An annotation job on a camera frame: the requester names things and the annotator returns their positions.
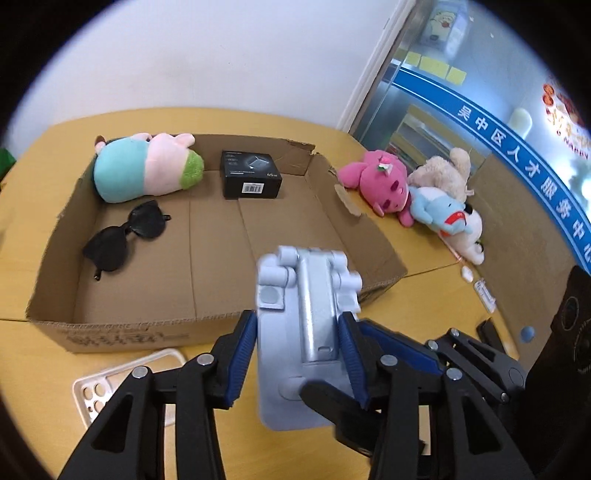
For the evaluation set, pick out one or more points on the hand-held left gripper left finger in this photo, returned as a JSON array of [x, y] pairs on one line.
[[240, 360]]

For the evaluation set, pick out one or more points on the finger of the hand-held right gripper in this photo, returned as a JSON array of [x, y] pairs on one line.
[[397, 339], [332, 406]]

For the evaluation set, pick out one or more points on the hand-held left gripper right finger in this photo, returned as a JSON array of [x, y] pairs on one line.
[[355, 360]]

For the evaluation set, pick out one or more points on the grey folding phone stand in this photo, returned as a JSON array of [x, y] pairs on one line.
[[314, 300]]

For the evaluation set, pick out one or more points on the large cardboard box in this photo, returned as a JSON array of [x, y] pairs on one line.
[[207, 258]]

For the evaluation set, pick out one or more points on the small blue ball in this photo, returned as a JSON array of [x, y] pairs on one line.
[[527, 333]]

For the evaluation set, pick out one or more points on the small black flat item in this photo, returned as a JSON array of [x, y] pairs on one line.
[[490, 334]]

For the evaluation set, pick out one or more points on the small white oval item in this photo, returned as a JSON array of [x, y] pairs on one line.
[[466, 273]]

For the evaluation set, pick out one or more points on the white plush toy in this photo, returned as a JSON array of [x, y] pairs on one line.
[[471, 240]]

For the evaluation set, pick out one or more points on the light blue plush toy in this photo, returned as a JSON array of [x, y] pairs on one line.
[[434, 205]]

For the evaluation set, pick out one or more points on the clear phone case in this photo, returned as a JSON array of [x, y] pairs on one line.
[[92, 383]]

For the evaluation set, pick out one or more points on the beige plush toy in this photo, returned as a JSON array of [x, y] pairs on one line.
[[438, 173]]

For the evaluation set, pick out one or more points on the black sunglasses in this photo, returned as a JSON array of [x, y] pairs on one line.
[[108, 247]]

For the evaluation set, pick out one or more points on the small black product box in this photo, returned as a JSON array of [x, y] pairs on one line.
[[249, 173]]

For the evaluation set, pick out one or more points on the teal and pink plush toy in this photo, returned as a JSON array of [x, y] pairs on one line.
[[124, 170]]

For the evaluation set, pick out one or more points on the glass partition with blue band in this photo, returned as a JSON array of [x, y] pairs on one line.
[[485, 106]]

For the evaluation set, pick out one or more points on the red festive window sticker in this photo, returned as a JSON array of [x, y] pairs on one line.
[[565, 120]]

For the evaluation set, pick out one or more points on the yellow sticky note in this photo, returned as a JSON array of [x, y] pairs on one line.
[[412, 58], [456, 74], [434, 66]]

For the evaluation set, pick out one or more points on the cartoon window poster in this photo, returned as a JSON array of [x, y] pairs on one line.
[[445, 23]]

